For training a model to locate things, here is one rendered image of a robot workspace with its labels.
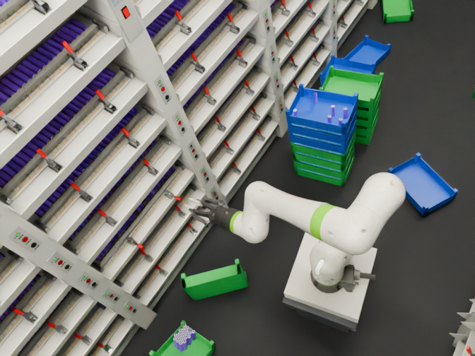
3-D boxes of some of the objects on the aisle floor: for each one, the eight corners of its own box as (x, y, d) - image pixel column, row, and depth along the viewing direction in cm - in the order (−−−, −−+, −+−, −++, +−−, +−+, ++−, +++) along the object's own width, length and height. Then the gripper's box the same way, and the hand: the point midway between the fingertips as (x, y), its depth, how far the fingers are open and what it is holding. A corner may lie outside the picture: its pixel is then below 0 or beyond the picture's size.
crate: (354, 159, 237) (355, 152, 231) (343, 187, 229) (344, 179, 222) (307, 148, 249) (305, 140, 243) (295, 174, 241) (293, 167, 234)
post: (157, 313, 210) (-226, 39, 67) (145, 330, 207) (-283, 76, 64) (131, 295, 219) (-255, 18, 76) (120, 310, 216) (-307, 49, 73)
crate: (454, 198, 211) (458, 190, 205) (423, 216, 210) (425, 208, 203) (416, 160, 229) (418, 152, 222) (386, 176, 227) (388, 168, 220)
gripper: (219, 239, 159) (180, 222, 174) (241, 208, 165) (201, 195, 180) (211, 228, 154) (172, 211, 169) (234, 198, 161) (194, 184, 175)
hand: (192, 205), depth 173 cm, fingers open, 3 cm apart
